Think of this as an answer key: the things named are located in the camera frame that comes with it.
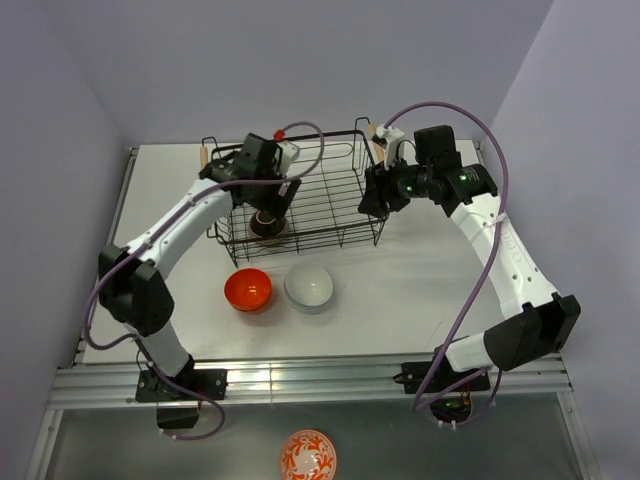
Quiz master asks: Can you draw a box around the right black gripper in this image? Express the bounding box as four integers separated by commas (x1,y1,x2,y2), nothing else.
357,151,434,219

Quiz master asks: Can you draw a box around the brown bowl beige inside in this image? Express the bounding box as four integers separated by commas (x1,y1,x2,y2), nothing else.
249,210,288,240

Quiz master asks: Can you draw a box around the black white patterned bowl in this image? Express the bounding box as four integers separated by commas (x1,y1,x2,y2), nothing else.
258,237,286,247

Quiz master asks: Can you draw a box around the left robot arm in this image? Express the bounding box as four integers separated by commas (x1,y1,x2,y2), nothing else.
98,134,300,399

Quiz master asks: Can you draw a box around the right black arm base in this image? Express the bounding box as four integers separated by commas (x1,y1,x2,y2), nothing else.
392,359,491,424

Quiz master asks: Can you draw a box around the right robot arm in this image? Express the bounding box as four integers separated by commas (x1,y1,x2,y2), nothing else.
358,125,581,390

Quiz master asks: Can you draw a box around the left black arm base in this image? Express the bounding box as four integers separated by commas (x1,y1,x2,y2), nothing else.
134,369,227,437

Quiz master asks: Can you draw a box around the orange white patterned bowl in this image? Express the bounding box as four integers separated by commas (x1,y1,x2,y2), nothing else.
279,429,338,480

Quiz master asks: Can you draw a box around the black wire dish rack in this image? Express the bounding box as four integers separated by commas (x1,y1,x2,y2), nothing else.
206,116,385,266

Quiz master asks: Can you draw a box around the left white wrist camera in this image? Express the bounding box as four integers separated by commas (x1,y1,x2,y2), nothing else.
277,141,300,174

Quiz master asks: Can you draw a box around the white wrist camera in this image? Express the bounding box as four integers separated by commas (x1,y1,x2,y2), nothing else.
372,125,406,169
277,141,300,174

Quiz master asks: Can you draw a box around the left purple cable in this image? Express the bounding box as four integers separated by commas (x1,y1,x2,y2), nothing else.
82,121,326,441

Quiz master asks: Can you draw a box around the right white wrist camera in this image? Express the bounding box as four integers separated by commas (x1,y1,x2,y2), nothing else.
372,125,406,169

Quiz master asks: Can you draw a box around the aluminium mounting rail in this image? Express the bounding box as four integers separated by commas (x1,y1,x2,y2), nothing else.
47,354,573,410

